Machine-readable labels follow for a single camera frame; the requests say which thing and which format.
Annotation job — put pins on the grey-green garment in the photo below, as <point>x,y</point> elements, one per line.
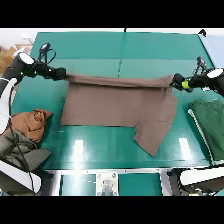
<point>20,151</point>

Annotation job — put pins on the dark green garment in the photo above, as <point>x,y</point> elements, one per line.
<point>210,124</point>

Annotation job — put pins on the silver frame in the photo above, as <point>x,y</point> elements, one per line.
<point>106,181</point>

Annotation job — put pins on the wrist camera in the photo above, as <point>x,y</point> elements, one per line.
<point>200,65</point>
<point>44,52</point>

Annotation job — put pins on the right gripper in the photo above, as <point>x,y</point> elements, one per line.
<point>178,81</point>

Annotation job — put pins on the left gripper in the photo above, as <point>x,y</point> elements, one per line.
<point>60,73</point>

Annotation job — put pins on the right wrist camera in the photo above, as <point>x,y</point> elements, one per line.
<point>200,65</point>

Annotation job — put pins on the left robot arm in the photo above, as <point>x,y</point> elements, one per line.
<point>10,77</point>

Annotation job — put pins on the brown T-shirt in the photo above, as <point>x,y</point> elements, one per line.
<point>116,105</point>

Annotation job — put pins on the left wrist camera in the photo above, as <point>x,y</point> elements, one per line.
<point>44,52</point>

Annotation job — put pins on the orange garment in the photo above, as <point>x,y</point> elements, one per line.
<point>31,124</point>

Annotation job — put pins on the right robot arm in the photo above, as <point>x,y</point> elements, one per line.
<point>213,77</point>

